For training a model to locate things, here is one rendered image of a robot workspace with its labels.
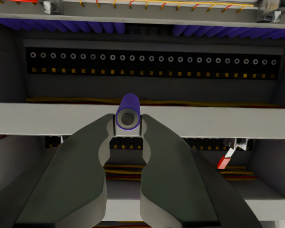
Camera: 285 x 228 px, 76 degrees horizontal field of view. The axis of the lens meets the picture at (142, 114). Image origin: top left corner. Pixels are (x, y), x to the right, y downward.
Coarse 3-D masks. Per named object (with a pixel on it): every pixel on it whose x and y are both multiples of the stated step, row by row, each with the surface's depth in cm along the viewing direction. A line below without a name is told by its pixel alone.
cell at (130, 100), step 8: (128, 96) 17; (136, 96) 18; (120, 104) 15; (128, 104) 13; (136, 104) 14; (120, 112) 13; (128, 112) 13; (136, 112) 13; (120, 120) 13; (128, 120) 13; (136, 120) 13; (128, 128) 13
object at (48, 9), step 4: (12, 0) 15; (16, 0) 15; (20, 0) 15; (24, 0) 16; (28, 0) 16; (32, 0) 17; (36, 0) 17; (40, 0) 19; (44, 0) 19; (48, 0) 20; (44, 4) 20; (48, 4) 20; (44, 8) 20; (48, 8) 20
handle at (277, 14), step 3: (276, 9) 21; (279, 9) 21; (282, 9) 20; (273, 12) 22; (276, 12) 21; (279, 12) 21; (273, 15) 22; (276, 15) 21; (279, 15) 21; (273, 18) 22; (276, 18) 21; (279, 18) 21
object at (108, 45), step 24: (216, 0) 24; (240, 0) 24; (0, 24) 35; (0, 48) 35; (72, 48) 38; (96, 48) 38; (120, 48) 38; (144, 48) 38; (168, 48) 38; (192, 48) 38; (216, 48) 38; (240, 48) 39; (264, 48) 39
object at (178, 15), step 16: (0, 0) 23; (80, 0) 22; (96, 0) 22; (128, 0) 22; (144, 0) 22; (160, 0) 22; (0, 16) 25; (16, 16) 25; (32, 16) 24; (48, 16) 24; (64, 16) 24; (80, 16) 24; (96, 16) 24; (112, 16) 24; (128, 16) 24; (144, 16) 24; (160, 16) 24; (176, 16) 24; (192, 16) 24; (208, 16) 25; (224, 16) 25; (240, 16) 25; (256, 16) 25
